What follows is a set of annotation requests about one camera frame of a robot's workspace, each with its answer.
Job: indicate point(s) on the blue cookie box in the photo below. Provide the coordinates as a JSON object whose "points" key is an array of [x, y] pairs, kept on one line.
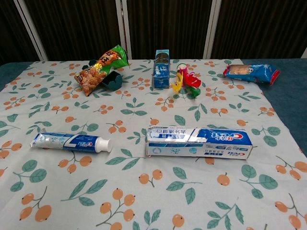
{"points": [[161, 77]]}

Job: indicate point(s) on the white blue toothpaste tube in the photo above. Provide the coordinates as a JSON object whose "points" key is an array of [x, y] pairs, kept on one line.
{"points": [[67, 143]]}

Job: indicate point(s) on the fruit and leaf print tablecloth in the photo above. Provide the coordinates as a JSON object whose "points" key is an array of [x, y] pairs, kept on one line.
{"points": [[144, 191]]}

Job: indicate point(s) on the white partition frame post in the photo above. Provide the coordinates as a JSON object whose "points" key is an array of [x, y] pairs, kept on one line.
{"points": [[123, 28], [32, 31], [211, 28]]}

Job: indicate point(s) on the dark green plastic holder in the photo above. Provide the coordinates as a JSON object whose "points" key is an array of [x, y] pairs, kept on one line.
{"points": [[112, 83]]}

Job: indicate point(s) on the white blue toothpaste box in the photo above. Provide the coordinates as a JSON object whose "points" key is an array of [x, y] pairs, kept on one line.
{"points": [[192, 146]]}

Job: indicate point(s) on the blue cracker packet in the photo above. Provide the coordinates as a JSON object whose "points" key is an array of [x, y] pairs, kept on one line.
{"points": [[260, 73]]}

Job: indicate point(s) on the colourful feather shuttlecock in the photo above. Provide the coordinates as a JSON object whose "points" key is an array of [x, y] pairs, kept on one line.
{"points": [[189, 80]]}

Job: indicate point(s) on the black pleated partition panel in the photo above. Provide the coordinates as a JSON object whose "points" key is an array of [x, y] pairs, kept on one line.
{"points": [[76, 26], [9, 31], [168, 24], [261, 26]]}

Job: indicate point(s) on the green orange snack bag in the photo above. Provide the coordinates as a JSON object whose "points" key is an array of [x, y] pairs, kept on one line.
{"points": [[96, 72]]}

